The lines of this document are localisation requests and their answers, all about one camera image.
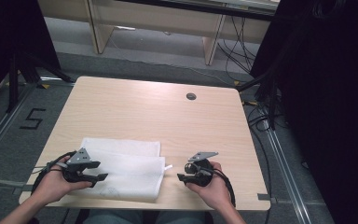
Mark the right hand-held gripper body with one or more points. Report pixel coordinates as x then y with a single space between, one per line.
200 169

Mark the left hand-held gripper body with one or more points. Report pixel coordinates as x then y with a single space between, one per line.
78 158

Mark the white towel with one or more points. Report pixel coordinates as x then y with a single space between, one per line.
130 174

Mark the person's right hand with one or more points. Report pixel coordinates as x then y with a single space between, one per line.
213 192

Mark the person's left hand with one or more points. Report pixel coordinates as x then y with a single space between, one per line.
53 184

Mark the person's legs in jeans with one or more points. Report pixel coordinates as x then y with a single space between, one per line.
121 217

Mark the grey tape piece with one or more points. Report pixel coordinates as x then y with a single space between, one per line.
264 196

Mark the yellow floor tape mark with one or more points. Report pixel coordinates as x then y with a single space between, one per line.
237 83
45 86

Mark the grey floor strip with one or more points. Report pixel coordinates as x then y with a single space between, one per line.
3 182

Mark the black metal stand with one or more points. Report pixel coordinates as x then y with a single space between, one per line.
28 70
268 93

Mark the black curtain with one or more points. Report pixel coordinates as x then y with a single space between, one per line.
329 102
9 40

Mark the light wooden desk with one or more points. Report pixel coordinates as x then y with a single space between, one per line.
155 21

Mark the metal floor rail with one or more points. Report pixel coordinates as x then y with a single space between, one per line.
287 174
3 124

